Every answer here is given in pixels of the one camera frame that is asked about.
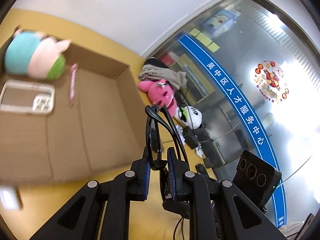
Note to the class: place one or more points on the pink transparent pen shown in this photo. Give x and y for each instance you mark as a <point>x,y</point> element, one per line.
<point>74,69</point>

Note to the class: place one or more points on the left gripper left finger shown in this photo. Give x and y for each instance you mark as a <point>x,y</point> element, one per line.
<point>100,210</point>

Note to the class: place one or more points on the white panda plush toy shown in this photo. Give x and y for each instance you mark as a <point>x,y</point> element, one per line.
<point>189,117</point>

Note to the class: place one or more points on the white earbuds case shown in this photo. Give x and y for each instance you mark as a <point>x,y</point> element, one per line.
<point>10,198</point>

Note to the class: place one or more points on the pink plush toy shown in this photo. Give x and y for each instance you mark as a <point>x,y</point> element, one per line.
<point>160,93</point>

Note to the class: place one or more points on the black sunglasses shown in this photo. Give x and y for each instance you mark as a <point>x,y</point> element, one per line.
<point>160,128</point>

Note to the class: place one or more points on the pig plush toy green snout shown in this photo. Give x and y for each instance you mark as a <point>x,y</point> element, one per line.
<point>35,55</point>

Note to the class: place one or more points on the grey printed cloth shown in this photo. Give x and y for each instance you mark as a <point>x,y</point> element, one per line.
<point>154,69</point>

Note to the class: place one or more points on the white clear phone case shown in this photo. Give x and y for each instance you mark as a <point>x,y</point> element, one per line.
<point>22,97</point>

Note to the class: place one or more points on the brown cardboard box tray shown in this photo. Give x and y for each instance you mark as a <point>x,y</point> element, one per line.
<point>101,129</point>

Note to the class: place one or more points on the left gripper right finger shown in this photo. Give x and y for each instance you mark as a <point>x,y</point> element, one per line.
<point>215,209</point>

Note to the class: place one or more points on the black camera module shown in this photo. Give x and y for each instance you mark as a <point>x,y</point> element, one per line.
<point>256,178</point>

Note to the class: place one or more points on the black power adapter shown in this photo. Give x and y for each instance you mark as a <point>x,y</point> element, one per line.
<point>192,137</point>

